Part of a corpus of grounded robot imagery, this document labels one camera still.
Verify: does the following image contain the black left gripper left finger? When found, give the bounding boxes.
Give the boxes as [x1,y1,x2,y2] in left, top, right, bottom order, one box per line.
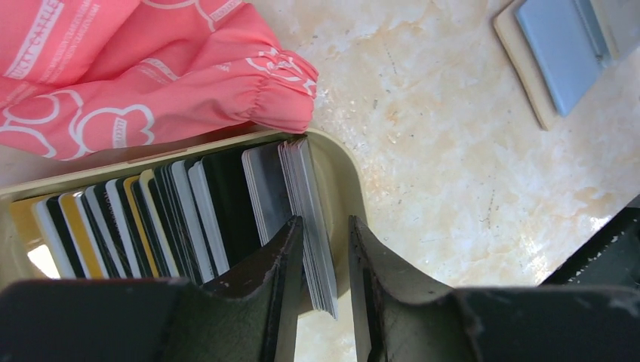
[1,216,303,361]

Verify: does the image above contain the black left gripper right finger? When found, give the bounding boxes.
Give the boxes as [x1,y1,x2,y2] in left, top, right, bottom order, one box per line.
[349,216,639,361]

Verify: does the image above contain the gold card tin box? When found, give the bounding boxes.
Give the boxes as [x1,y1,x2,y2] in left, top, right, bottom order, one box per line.
[1,130,367,308]

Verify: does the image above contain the beige blue card holder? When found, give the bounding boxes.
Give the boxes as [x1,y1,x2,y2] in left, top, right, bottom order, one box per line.
[493,0,639,130]

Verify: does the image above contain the cards in tin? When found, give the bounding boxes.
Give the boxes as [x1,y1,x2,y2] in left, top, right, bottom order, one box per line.
[1,137,338,316]

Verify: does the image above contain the pink patterned cloth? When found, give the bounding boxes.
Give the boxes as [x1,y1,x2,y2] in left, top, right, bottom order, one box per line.
[1,1,318,161]

